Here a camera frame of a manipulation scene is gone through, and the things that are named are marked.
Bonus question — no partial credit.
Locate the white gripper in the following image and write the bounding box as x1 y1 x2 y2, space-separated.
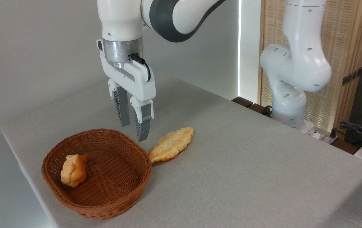
97 39 156 143

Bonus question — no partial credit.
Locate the small knotted bread roll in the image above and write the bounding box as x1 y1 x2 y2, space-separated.
60 154 87 188

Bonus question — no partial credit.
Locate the flat leaf-shaped bread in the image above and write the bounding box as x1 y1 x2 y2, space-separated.
149 127 194 163

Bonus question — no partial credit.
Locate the brown wicker basket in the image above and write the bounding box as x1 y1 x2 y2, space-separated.
41 128 152 220

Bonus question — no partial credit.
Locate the dark brown wooden block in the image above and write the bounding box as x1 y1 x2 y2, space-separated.
247 103 272 117
232 97 253 108

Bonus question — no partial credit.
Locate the vertical white light strip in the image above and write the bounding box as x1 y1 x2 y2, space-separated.
237 0 242 97

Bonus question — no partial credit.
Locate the black metal screen hinge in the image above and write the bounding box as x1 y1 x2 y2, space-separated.
342 67 362 86

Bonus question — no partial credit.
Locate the wooden slatted screen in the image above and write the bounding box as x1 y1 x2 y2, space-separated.
258 0 362 133

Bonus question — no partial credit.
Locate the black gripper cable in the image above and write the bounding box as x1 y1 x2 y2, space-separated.
130 53 152 82

